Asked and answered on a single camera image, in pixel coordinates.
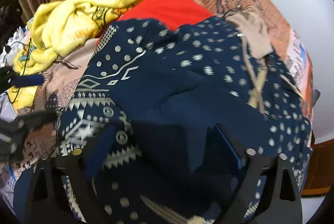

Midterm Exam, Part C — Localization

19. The navy patterned zip hoodie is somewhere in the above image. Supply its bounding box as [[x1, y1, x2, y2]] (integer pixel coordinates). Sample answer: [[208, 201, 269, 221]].
[[12, 11, 314, 224]]

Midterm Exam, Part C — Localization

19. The brown wooden door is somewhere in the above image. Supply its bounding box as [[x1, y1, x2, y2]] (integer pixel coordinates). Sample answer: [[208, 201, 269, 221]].
[[302, 139, 333, 197]]

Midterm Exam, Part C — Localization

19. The yellow cartoon garment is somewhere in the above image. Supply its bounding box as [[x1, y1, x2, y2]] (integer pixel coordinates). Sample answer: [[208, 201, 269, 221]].
[[7, 0, 191, 110]]

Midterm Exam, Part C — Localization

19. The red garment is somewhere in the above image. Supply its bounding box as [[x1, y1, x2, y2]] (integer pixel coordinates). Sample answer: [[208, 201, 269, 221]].
[[66, 0, 215, 45]]

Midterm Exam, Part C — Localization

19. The printed orange newspaper bedspread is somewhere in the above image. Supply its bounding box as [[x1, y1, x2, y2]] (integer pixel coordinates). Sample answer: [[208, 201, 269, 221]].
[[1, 0, 312, 217]]

